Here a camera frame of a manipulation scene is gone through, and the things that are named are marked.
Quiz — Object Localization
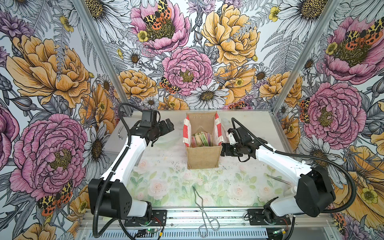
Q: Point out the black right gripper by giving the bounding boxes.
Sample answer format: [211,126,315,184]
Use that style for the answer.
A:
[216,142,244,159]

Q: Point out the burlap tote bag red trim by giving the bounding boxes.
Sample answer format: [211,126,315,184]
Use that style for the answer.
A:
[183,112,224,170]

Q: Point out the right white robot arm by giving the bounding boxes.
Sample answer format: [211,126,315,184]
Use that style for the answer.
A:
[221,127,336,222]

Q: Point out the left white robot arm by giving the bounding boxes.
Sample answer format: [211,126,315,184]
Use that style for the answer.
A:
[88,110,174,221]

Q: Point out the folding fans in bag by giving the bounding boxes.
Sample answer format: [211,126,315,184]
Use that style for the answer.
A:
[192,132,213,148]

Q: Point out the silver aluminium case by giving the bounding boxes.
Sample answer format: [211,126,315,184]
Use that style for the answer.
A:
[103,122,128,158]

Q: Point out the metal tweezers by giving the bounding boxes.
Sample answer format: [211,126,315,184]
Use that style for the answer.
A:
[264,174,291,186]

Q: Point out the metal tongs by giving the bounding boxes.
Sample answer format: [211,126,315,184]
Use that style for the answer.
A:
[192,185,221,238]

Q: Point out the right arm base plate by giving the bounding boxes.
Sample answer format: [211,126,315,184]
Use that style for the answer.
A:
[245,209,291,226]

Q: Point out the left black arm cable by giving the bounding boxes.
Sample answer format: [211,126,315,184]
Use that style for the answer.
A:
[92,102,145,238]

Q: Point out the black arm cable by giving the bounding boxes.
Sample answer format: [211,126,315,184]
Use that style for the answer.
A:
[92,102,145,238]
[230,117,357,214]

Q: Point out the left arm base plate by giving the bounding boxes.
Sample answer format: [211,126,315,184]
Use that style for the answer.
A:
[124,209,168,227]

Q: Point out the aluminium front rail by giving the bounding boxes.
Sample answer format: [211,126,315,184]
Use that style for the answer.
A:
[76,206,340,232]

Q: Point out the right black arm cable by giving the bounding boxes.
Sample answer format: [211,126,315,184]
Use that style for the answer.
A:
[230,117,357,214]

